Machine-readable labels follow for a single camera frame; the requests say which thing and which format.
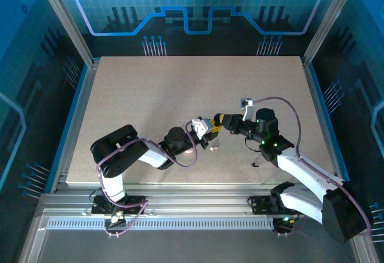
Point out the aluminium side rail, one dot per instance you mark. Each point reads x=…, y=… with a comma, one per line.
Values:
x=75, y=125
x=318, y=104

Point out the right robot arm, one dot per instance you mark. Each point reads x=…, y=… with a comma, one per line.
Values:
x=312, y=173

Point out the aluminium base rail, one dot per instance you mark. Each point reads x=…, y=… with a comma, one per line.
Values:
x=195, y=200

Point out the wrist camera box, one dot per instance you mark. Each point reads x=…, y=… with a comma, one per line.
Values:
x=201, y=128
x=247, y=108

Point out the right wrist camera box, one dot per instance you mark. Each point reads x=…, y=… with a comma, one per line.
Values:
x=247, y=108

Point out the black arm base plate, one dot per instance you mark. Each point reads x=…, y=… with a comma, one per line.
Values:
x=135, y=206
x=259, y=204

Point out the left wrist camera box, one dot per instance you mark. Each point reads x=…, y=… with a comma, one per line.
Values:
x=201, y=128

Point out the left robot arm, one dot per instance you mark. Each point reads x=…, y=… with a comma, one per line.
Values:
x=117, y=143

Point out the aluminium frame post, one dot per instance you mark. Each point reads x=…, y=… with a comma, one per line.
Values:
x=68, y=19
x=329, y=19

